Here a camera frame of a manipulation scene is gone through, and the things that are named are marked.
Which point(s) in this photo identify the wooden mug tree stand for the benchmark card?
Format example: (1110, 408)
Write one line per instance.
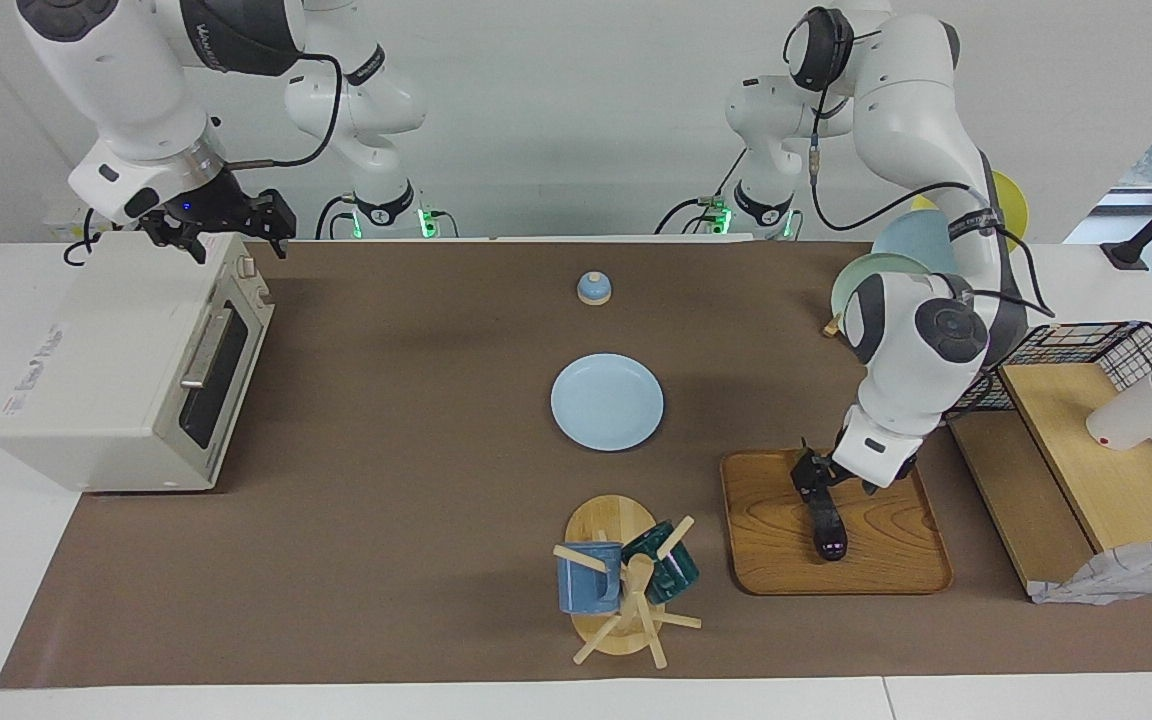
(608, 520)

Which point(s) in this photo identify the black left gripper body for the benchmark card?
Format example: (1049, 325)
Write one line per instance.
(821, 475)

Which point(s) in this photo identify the beige toaster oven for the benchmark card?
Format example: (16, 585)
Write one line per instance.
(86, 370)

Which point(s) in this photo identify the large light blue plate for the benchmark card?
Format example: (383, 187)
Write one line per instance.
(911, 240)

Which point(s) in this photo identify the small blue lidded jar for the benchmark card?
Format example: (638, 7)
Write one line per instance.
(593, 290)

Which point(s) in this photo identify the wooden plate rack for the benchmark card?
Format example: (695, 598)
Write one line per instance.
(831, 325)

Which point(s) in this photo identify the white power strip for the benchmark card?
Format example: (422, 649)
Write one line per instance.
(56, 222)

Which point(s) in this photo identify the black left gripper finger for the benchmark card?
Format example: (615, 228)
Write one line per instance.
(815, 508)
(833, 505)

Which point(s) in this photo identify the white paper cup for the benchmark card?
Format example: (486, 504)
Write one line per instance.
(1136, 415)

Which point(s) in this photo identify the brown table mat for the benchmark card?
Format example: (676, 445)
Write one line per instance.
(416, 520)

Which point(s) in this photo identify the yellow plate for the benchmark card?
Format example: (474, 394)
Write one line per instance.
(1014, 205)

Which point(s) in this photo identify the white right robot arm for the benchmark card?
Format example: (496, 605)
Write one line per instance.
(136, 90)

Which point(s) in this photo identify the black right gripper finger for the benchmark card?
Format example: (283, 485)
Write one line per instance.
(284, 230)
(176, 240)

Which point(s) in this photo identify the pale green plate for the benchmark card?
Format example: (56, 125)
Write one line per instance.
(848, 285)

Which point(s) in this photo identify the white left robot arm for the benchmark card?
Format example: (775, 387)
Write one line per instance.
(921, 330)

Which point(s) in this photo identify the blue mug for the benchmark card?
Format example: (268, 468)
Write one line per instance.
(586, 585)

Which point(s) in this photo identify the glass oven door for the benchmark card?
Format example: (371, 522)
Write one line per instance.
(221, 370)

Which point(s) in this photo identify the dark green mug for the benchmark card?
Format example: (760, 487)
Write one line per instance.
(674, 572)

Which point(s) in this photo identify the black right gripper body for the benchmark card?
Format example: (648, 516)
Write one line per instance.
(216, 205)

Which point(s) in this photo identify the silver oven knob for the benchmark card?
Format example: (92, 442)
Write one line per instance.
(246, 268)
(262, 292)

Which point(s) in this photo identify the wooden serving tray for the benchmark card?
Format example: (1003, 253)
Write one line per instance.
(876, 550)

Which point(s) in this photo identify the dark purple eggplant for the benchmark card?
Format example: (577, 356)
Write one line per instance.
(831, 540)

